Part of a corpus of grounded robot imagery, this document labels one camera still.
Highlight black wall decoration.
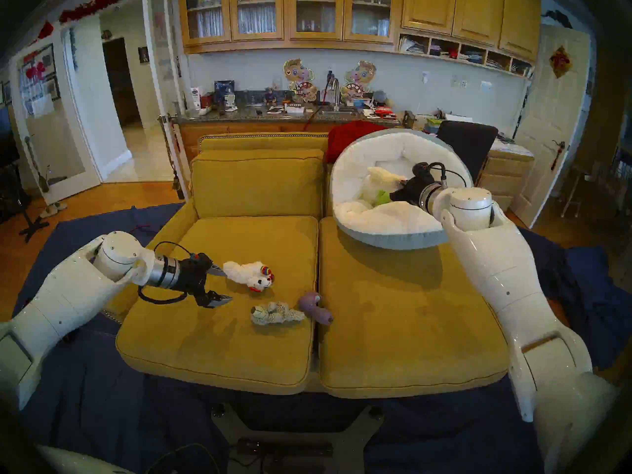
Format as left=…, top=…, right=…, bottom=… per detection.
left=541, top=9, right=573, bottom=30

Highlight red cloth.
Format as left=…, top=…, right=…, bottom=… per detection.
left=326, top=121, right=391, bottom=163

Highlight white plush toy red bow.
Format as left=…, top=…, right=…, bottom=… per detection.
left=362, top=167, right=408, bottom=205

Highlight black television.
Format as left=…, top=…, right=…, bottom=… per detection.
left=0, top=105, right=20, bottom=167

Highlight black floor stand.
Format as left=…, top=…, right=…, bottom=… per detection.
left=0, top=164, right=50, bottom=243

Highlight wooden wall cabinet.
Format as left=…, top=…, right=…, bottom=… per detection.
left=177, top=0, right=541, bottom=79

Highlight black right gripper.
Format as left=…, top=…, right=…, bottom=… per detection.
left=390, top=163, right=436, bottom=207

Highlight dark blue cloth pile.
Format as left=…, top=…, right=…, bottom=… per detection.
left=516, top=226, right=632, bottom=370

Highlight yellow sofa seat cushion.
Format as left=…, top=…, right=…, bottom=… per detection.
left=116, top=215, right=320, bottom=395
left=318, top=216, right=509, bottom=398

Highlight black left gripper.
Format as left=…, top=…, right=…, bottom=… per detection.
left=173, top=251, right=234, bottom=308

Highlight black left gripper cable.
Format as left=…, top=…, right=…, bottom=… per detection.
left=137, top=240, right=198, bottom=304

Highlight white panel door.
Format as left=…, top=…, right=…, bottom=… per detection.
left=509, top=24, right=592, bottom=230

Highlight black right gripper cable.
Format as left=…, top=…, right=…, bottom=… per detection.
left=426, top=161, right=468, bottom=189

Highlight yellow sofa back cushion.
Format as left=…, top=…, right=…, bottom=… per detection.
left=190, top=149, right=326, bottom=219

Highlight blue floor cloth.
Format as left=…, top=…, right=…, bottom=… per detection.
left=12, top=201, right=544, bottom=474

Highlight white robot shoulder shell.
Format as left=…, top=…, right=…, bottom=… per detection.
left=36, top=443, right=136, bottom=474

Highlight cartoon pig wall decoration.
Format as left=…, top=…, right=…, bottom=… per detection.
left=341, top=60, right=377, bottom=103
left=283, top=58, right=318, bottom=103

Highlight hanging rope leash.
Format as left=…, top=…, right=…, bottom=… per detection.
left=158, top=114, right=186, bottom=200

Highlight white fluffy dog bed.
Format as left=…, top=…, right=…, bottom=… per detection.
left=329, top=128, right=475, bottom=250

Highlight white french door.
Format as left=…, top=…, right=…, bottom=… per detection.
left=9, top=26, right=103, bottom=205
left=142, top=0, right=191, bottom=200

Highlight red tinsel garland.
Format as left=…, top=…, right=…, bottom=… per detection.
left=58, top=0, right=143, bottom=24

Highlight yellow fabric sofa frame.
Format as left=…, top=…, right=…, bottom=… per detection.
left=101, top=132, right=512, bottom=399

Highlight red diamond door ornament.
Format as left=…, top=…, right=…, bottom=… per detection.
left=549, top=44, right=572, bottom=79

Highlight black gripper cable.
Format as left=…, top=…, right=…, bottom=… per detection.
left=137, top=240, right=198, bottom=304
left=426, top=161, right=468, bottom=189

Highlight black power strip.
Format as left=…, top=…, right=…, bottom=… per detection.
left=236, top=438, right=335, bottom=459

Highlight beige fuzzy plush toy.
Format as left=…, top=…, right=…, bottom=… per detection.
left=250, top=302, right=306, bottom=326

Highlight purple plush toy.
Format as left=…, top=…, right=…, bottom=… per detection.
left=298, top=290, right=334, bottom=325

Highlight grey robot base frame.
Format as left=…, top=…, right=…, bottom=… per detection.
left=211, top=403, right=385, bottom=474

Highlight white lamb toy rainbow ears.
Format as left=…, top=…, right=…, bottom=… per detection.
left=223, top=261, right=275, bottom=293

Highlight black office chair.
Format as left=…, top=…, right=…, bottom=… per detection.
left=437, top=120, right=499, bottom=185

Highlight wooden desk with drawers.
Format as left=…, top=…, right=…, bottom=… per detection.
left=474, top=141, right=535, bottom=218

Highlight stack of papers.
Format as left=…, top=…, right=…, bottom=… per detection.
left=491, top=136, right=535, bottom=158

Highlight granite kitchen counter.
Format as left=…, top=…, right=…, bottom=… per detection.
left=170, top=103, right=403, bottom=150

